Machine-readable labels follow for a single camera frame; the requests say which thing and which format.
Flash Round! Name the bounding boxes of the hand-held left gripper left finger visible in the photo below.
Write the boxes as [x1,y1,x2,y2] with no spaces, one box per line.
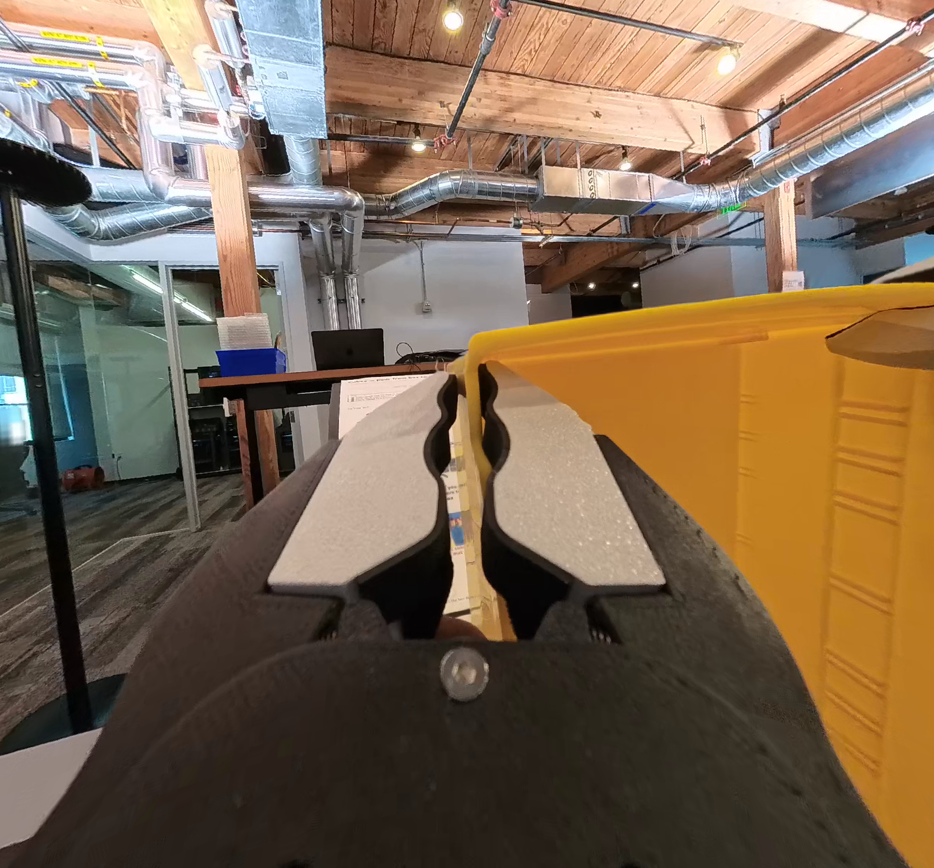
[267,371,462,640]

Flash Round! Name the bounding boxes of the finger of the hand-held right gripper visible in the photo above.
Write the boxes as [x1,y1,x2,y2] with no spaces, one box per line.
[825,308,934,373]

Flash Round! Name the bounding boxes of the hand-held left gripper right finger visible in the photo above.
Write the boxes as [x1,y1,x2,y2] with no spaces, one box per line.
[476,363,668,642]

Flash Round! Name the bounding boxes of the yellow plastic box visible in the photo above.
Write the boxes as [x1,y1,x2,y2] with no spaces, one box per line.
[463,283,934,868]

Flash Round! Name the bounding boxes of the printed instruction sheet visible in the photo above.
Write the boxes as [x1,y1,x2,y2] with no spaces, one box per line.
[338,371,486,639]

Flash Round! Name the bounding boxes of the wood top standing desk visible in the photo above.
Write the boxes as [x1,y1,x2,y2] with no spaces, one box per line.
[198,365,468,512]

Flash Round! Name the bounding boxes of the black laptop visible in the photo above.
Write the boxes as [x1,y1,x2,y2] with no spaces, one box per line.
[311,328,385,372]

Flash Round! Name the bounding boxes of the blue plastic crate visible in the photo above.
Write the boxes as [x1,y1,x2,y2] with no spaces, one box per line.
[216,348,287,378]

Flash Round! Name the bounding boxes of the bubble wrap roll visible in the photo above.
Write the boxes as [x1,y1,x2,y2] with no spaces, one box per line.
[216,314,267,353]

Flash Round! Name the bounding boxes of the silver round pipes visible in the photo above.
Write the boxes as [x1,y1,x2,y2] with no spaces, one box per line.
[44,139,366,333]

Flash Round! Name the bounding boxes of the black pole stand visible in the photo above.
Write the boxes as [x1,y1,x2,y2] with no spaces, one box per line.
[0,139,132,752]

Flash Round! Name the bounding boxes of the insulated white pipes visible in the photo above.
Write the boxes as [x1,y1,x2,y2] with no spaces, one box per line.
[0,0,252,154]

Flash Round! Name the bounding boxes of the black sprinkler pipe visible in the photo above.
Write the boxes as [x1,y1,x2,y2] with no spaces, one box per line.
[444,0,539,148]

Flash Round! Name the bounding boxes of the spiral metal duct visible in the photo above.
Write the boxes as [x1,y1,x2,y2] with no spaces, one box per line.
[365,58,934,220]

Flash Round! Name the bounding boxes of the wooden support post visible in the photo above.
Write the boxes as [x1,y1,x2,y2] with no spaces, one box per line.
[204,146,282,512]

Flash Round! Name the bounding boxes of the rectangular metal duct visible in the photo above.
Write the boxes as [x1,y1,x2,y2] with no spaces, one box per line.
[217,0,328,140]

